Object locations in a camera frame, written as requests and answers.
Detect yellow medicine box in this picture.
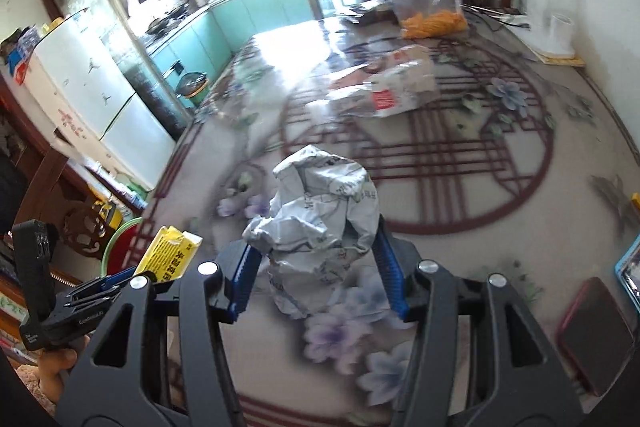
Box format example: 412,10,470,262
134,227,203,283

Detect white newspaper ball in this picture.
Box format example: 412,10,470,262
243,145,380,320

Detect crushed clear plastic bottle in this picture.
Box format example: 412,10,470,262
306,44,439,124

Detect green kitchen trash bin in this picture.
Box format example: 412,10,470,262
176,72,210,107

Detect teal kitchen cabinets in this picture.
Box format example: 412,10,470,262
148,0,314,79

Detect person's left hand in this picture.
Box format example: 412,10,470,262
15,348,78,416

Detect red bowl green rim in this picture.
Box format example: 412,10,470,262
101,217,142,277

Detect smartphone red case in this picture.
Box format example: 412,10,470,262
556,277,634,397

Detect white refrigerator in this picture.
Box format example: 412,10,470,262
24,17,175,192

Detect black wok on stove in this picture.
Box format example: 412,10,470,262
146,5,188,37

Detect white cup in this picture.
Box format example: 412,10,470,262
549,13,576,58

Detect dark snack packet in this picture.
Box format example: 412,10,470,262
341,0,397,26

